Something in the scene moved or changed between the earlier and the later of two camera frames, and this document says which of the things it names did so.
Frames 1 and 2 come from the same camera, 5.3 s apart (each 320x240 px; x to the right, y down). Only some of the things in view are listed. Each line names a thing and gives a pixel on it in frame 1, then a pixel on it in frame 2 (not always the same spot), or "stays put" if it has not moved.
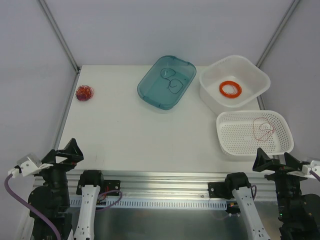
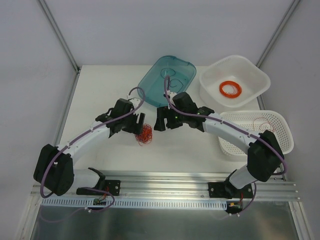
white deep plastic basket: x=233 y=81 stays put
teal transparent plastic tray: x=167 y=82 stays put
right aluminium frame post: x=278 y=30 stays put
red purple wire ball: x=84 y=92 -> x=146 y=137
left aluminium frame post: x=60 y=35 stays put
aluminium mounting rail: x=173 y=184 stays put
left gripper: x=55 y=163 -> x=136 y=122
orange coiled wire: x=238 y=87 stays put
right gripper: x=282 y=172 -> x=166 y=120
